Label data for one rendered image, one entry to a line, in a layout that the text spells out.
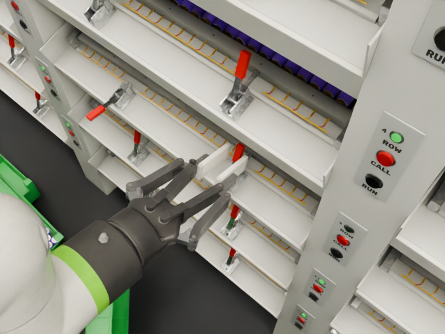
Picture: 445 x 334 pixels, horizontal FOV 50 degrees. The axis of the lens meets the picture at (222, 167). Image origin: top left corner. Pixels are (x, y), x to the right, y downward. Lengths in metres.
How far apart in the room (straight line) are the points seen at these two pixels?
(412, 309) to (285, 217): 0.23
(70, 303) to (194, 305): 0.76
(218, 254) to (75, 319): 0.64
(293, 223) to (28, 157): 1.02
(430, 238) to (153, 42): 0.45
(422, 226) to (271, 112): 0.23
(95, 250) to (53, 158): 1.01
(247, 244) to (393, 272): 0.32
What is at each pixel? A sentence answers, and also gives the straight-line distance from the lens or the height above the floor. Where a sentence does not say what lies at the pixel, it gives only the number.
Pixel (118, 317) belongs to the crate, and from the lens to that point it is 1.30.
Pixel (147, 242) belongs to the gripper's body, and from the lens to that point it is 0.61.
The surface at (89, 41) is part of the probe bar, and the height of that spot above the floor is 0.58.
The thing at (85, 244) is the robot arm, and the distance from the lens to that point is 0.58.
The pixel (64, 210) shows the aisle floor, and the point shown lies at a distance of 1.46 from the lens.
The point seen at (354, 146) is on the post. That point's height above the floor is 0.84.
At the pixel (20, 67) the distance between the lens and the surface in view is 1.33.
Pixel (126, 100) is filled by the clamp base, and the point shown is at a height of 0.55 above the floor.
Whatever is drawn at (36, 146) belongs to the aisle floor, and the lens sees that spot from 1.61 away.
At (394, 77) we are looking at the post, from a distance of 0.42.
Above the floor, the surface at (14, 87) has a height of 0.16.
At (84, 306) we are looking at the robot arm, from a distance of 0.57.
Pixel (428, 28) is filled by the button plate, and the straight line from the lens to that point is 0.38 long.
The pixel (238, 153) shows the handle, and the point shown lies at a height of 0.62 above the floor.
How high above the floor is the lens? 1.24
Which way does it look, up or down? 58 degrees down
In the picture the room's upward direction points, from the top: straight up
